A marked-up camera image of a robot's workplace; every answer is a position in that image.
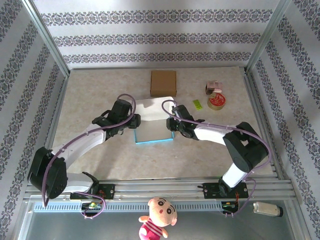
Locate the aluminium right frame post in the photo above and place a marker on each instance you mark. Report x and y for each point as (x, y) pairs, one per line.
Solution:
(265, 37)

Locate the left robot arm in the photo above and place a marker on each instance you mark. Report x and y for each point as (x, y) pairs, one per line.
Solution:
(75, 150)

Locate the plush doll striped shirt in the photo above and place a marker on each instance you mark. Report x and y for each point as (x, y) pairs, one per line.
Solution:
(160, 212)

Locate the aluminium left frame post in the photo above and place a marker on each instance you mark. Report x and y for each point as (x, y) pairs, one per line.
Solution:
(47, 40)

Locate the long aluminium base rail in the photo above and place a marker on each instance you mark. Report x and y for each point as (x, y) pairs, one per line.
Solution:
(160, 187)

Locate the aluminium left side rail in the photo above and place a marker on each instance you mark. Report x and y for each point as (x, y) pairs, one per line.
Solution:
(53, 125)

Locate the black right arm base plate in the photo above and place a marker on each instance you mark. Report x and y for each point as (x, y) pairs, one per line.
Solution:
(211, 191)

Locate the brown cardboard box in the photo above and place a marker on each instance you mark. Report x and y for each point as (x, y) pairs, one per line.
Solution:
(163, 82)

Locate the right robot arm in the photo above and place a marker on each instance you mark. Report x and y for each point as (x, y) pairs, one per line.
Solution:
(242, 150)

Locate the small pink box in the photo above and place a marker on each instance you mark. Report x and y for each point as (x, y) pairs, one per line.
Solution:
(213, 87)

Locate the thin aluminium wall rail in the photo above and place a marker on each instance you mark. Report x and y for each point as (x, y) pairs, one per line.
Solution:
(112, 67)

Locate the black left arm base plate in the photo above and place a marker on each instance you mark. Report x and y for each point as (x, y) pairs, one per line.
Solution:
(110, 191)

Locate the aluminium frame post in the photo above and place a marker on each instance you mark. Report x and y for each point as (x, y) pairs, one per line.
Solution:
(265, 37)
(47, 40)

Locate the white and teal paper box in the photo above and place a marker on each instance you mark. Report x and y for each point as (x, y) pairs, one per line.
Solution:
(152, 117)

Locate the silver cylindrical device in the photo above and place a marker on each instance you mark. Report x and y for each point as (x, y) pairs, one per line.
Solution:
(266, 208)

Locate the green toy brick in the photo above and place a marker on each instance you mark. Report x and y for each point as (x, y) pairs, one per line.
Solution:
(197, 104)

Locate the aluminium right side rail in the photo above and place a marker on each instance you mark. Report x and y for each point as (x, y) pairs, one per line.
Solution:
(251, 87)

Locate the round gold tin red lid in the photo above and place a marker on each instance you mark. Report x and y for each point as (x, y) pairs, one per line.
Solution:
(217, 101)

